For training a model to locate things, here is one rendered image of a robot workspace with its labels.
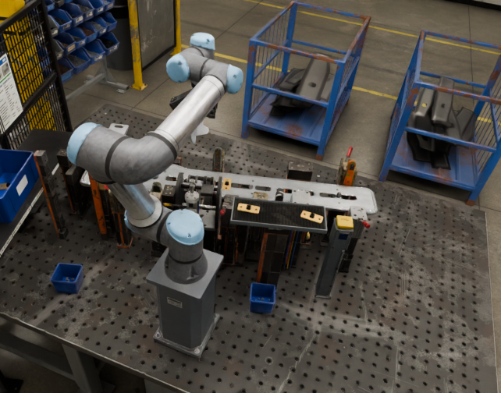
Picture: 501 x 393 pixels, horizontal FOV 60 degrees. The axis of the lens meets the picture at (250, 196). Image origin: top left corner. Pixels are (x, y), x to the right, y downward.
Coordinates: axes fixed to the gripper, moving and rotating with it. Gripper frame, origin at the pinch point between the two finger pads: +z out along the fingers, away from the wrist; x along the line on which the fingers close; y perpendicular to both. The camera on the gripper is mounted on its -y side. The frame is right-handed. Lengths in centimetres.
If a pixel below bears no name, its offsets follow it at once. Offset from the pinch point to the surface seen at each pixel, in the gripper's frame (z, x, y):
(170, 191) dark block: 32.2, 2.7, -10.7
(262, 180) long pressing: 44, 31, 28
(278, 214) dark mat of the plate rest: 28.0, -9.1, 33.7
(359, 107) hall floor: 145, 298, 135
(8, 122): 27, 32, -90
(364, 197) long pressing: 44, 26, 77
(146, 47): 108, 310, -100
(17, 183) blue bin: 31, -3, -71
